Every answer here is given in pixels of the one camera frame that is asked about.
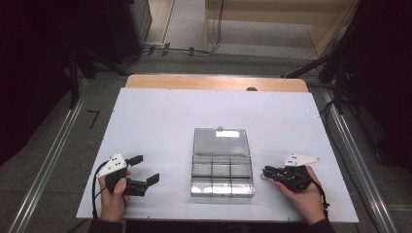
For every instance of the white table sheet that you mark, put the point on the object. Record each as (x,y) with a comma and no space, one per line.
(162,113)

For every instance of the dark cabinet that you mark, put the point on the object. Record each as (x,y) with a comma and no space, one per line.
(129,26)

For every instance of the dark round table grommet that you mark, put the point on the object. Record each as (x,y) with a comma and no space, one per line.
(251,89)

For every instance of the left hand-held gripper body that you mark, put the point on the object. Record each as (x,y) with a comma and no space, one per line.
(113,165)

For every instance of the metal floor rail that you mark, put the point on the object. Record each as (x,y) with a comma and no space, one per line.
(366,184)
(48,161)

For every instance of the black curtain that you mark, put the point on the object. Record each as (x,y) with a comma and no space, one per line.
(29,64)
(385,64)

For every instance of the clear plastic compartment box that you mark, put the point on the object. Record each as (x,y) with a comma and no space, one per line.
(222,168)

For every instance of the black angled floor tape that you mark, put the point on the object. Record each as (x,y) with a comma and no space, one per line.
(95,118)

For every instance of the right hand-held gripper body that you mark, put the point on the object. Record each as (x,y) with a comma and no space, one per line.
(296,178)

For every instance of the person's right hand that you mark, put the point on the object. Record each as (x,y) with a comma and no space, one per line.
(307,202)

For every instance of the person's left hand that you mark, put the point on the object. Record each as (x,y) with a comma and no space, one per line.
(113,205)

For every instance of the black metal stand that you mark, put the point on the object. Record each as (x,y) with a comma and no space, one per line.
(74,84)
(339,84)

